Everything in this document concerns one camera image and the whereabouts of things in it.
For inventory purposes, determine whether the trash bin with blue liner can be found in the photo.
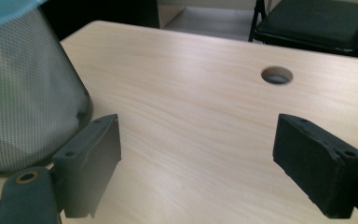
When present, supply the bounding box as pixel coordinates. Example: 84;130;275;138
0;0;49;33

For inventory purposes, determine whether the black folding chair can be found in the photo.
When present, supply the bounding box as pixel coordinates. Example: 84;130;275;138
248;0;358;59

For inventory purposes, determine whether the metal mesh trash can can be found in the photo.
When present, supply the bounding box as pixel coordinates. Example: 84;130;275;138
0;7;94;175

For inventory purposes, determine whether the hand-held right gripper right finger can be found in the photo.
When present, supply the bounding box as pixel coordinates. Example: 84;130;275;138
272;113;358;219

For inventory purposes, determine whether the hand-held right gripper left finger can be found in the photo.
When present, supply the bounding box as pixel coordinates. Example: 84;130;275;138
51;113;122;219

